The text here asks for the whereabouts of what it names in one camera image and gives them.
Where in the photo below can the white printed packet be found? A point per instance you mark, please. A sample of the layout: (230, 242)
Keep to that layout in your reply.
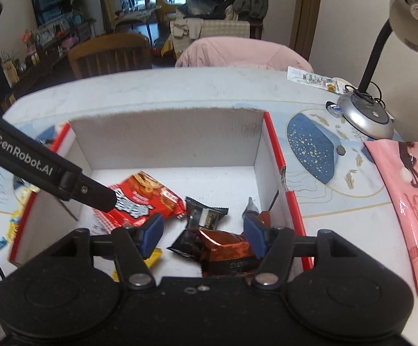
(309, 77)

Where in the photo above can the beige cloth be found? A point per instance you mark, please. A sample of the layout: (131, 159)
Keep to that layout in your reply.
(190, 27)

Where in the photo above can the coffee table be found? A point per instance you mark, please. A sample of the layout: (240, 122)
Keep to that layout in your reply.
(136, 14)

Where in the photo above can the brown curtain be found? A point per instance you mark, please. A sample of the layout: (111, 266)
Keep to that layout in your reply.
(106, 0)

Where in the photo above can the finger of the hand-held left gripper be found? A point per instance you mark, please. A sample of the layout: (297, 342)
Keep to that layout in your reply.
(93, 193)

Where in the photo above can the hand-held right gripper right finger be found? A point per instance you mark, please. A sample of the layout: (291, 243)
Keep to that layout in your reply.
(255, 236)

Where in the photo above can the wooden door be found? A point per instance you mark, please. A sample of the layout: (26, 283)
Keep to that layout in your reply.
(302, 14)

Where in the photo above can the television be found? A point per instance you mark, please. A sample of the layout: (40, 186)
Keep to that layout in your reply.
(50, 3)

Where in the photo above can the plain yellow snack packet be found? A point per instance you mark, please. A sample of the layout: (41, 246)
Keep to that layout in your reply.
(154, 256)

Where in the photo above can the red cardboard box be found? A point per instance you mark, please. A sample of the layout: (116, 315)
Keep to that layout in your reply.
(165, 140)

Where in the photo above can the sofa with beige cover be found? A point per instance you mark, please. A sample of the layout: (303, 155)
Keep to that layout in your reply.
(223, 29)

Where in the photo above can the yellow wooden armchair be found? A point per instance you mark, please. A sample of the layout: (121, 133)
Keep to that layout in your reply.
(162, 3)

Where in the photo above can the silver desk lamp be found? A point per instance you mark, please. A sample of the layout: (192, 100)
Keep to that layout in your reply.
(367, 115)

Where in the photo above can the dark blanket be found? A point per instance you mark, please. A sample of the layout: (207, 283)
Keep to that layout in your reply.
(201, 7)

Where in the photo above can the dark wooden television cabinet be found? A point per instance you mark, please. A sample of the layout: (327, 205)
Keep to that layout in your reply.
(50, 54)

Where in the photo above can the wooden dining chair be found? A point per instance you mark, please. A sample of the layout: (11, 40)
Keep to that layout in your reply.
(104, 45)

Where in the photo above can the pink plastic bag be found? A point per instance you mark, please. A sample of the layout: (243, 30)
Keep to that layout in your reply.
(403, 205)

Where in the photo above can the black snack packet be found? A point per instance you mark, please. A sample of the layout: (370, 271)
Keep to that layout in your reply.
(198, 220)

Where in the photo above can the dark jacket pile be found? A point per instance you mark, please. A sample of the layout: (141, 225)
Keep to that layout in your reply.
(252, 1)

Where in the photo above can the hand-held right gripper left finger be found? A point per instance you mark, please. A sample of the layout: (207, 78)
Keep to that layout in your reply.
(151, 236)

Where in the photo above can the brown red foil snack packet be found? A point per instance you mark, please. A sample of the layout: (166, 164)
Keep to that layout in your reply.
(227, 248)

